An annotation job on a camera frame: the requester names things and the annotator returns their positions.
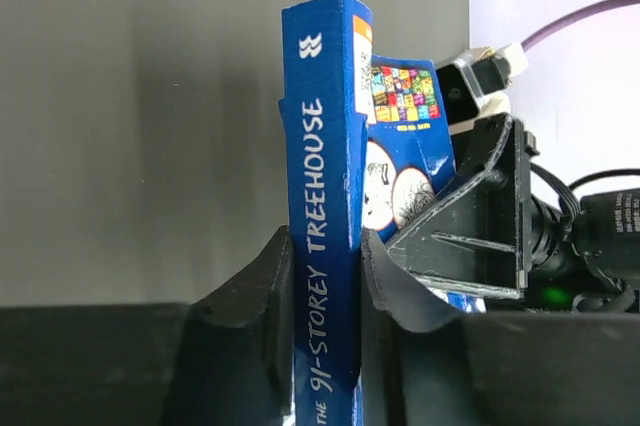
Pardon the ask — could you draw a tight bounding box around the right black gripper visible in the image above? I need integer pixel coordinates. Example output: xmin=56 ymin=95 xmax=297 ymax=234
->
xmin=387 ymin=113 xmax=639 ymax=313

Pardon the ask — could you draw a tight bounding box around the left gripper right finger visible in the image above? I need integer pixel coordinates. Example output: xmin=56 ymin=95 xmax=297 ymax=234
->
xmin=361 ymin=231 xmax=639 ymax=425

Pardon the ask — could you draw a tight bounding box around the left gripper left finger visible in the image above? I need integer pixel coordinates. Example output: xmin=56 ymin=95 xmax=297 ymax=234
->
xmin=1 ymin=227 xmax=293 ymax=425

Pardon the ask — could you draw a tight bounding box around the dark blue treehouse book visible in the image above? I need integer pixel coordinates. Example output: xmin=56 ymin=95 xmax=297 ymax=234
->
xmin=279 ymin=0 xmax=455 ymax=425

